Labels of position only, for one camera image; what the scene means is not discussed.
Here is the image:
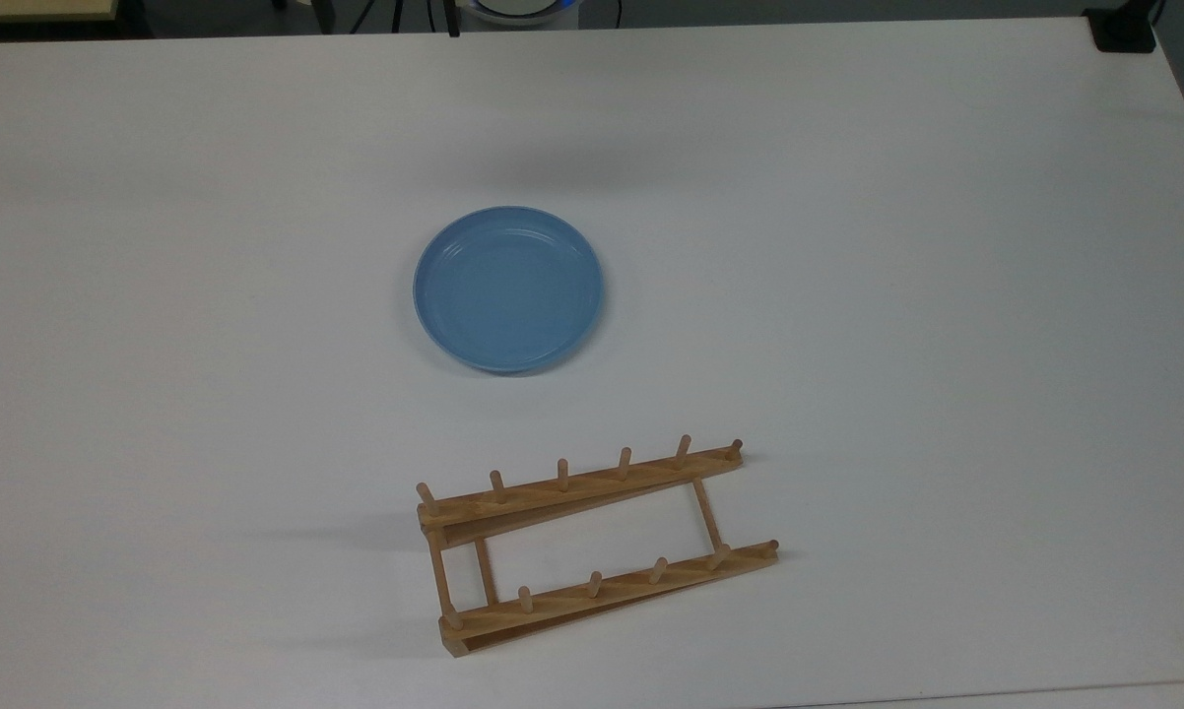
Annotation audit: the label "blue round plate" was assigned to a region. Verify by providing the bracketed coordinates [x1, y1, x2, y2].
[413, 205, 605, 375]

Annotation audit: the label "wooden peg plate rack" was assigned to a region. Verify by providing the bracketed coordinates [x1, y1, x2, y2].
[415, 434, 781, 659]

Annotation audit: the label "black tripod legs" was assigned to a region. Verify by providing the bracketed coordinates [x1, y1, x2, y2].
[273, 0, 465, 38]

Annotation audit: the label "black table clamp block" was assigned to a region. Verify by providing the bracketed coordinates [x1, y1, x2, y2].
[1084, 4, 1160, 54]

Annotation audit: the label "beige wooden desk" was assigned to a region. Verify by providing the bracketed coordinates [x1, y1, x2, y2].
[0, 0, 120, 23]

